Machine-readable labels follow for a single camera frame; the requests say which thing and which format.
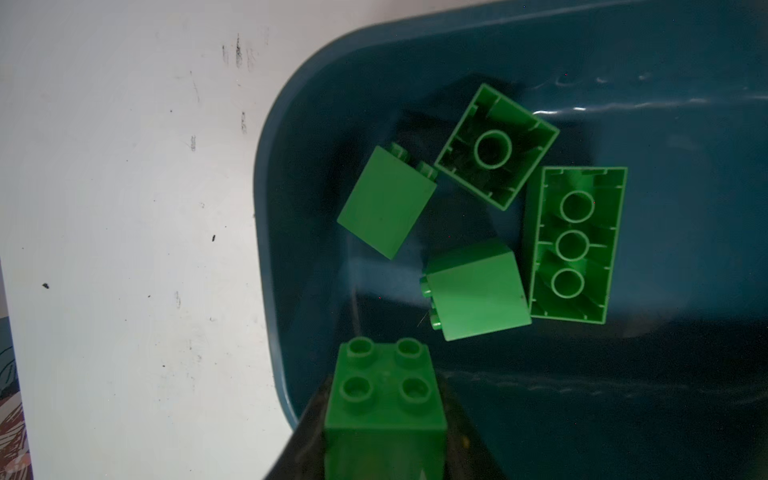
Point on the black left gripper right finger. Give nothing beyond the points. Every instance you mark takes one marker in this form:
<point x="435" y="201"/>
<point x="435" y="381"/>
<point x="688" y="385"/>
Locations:
<point x="467" y="456"/>

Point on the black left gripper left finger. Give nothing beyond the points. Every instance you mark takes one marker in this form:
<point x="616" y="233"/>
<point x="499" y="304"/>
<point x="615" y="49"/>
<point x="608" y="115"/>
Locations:
<point x="303" y="455"/>

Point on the green lego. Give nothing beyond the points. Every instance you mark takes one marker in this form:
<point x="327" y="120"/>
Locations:
<point x="385" y="417"/>

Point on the green square lego brick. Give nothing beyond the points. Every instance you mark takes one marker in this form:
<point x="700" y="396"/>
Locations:
<point x="475" y="290"/>

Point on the green two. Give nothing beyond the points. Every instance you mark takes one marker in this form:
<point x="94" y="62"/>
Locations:
<point x="571" y="228"/>

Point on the left dark teal bin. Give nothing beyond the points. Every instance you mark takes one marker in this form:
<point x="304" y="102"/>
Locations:
<point x="674" y="384"/>

